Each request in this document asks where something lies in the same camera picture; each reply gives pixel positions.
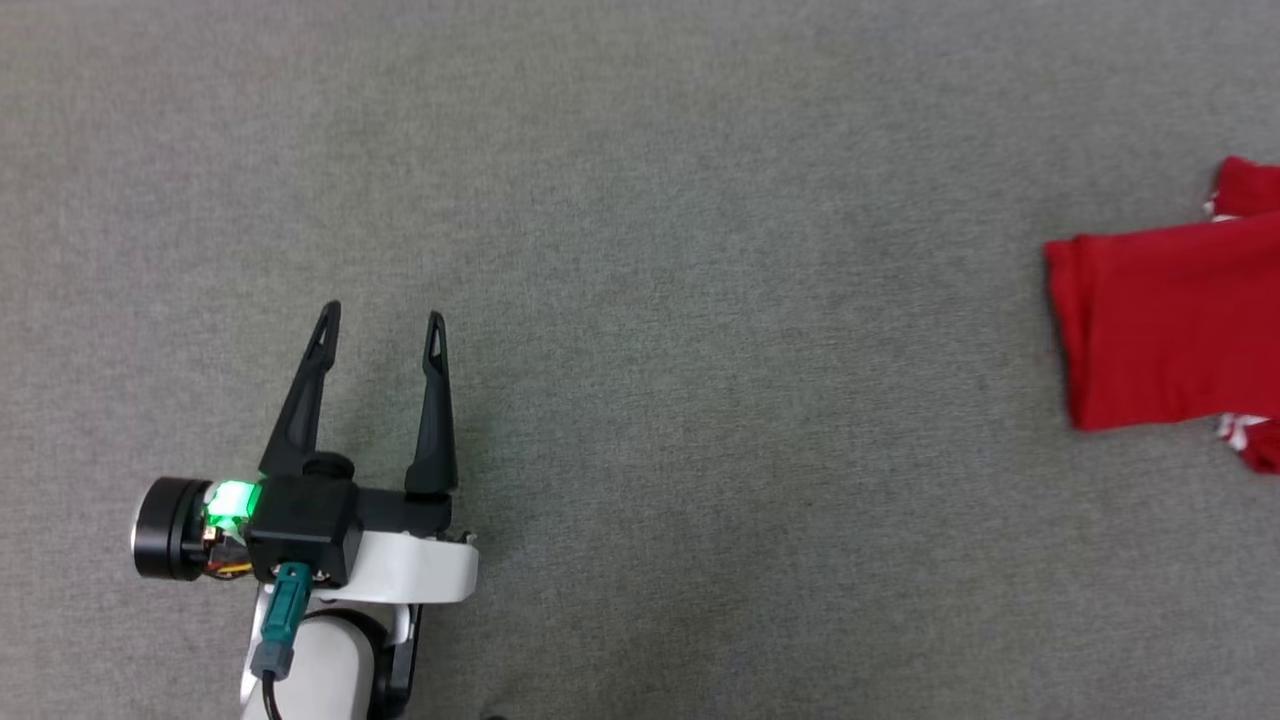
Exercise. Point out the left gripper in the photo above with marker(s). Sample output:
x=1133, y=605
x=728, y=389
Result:
x=420, y=570

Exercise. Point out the red and white jersey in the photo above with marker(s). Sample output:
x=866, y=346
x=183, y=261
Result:
x=1170, y=320

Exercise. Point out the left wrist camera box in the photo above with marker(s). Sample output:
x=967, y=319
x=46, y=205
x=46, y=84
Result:
x=305, y=520

